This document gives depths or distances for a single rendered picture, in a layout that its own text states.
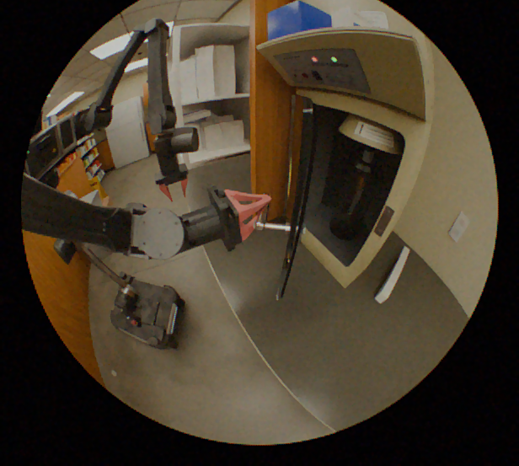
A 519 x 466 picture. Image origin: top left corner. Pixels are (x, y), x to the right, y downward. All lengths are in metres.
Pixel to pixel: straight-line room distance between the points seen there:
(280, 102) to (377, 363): 0.77
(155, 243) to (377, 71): 0.35
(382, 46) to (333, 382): 0.61
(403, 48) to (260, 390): 1.56
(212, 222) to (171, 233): 0.09
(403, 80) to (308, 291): 0.51
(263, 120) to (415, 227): 0.73
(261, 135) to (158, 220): 0.37
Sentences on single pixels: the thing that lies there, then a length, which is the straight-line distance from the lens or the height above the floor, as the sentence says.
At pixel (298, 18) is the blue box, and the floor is 1.55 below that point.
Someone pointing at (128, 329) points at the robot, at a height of 0.24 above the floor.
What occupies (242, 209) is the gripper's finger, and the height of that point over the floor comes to 1.23.
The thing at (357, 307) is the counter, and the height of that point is 0.94.
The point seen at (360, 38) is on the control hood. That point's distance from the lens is 0.25.
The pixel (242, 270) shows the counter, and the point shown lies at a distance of 0.53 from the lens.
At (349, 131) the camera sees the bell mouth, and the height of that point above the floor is 1.33.
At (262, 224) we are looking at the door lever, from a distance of 0.27.
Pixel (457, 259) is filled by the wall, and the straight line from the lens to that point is 0.88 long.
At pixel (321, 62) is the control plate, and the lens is 0.32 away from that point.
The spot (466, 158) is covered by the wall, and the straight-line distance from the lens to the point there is 0.75.
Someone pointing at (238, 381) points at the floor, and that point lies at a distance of 1.42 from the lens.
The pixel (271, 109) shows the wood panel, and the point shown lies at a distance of 0.49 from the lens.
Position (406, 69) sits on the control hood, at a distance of 0.25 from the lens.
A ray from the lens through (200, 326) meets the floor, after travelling 1.49.
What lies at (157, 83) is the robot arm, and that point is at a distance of 0.52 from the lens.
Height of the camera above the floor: 1.39
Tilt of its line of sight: 38 degrees down
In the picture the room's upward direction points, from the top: straight up
